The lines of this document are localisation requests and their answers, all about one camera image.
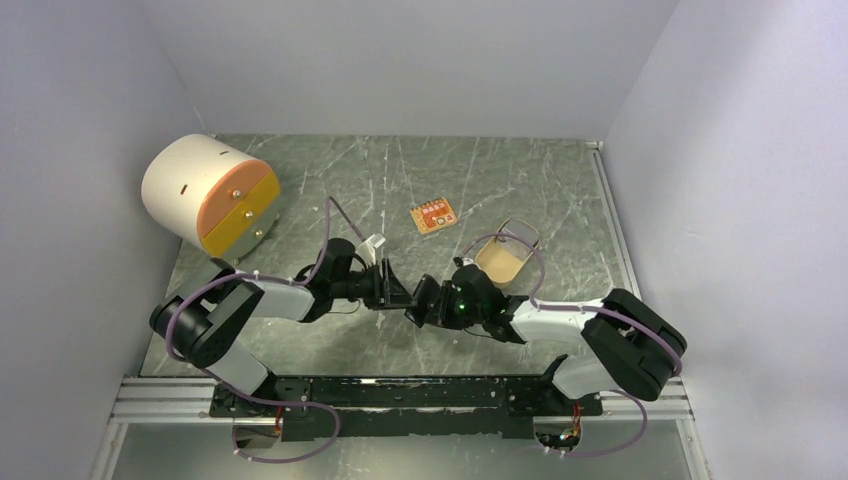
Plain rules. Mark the black leather card holder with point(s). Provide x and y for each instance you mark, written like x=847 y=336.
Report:
x=425 y=302

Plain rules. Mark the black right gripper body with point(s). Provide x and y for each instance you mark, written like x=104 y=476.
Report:
x=454 y=313

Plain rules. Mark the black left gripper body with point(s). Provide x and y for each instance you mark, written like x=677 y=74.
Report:
x=366 y=285

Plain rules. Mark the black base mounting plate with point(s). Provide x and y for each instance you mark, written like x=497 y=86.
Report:
x=317 y=407

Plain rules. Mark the aluminium frame rail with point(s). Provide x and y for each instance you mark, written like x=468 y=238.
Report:
x=351 y=187

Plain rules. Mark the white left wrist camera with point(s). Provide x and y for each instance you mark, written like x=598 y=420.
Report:
x=370 y=249

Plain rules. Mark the round cabinet with coloured drawers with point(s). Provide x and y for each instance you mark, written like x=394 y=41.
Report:
x=213 y=196

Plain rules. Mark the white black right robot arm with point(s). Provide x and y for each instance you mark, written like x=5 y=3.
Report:
x=622 y=343

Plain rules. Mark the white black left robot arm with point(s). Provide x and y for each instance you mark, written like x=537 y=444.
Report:
x=202 y=320

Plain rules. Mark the beige oval tray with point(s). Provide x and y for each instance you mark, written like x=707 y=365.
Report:
x=502 y=258

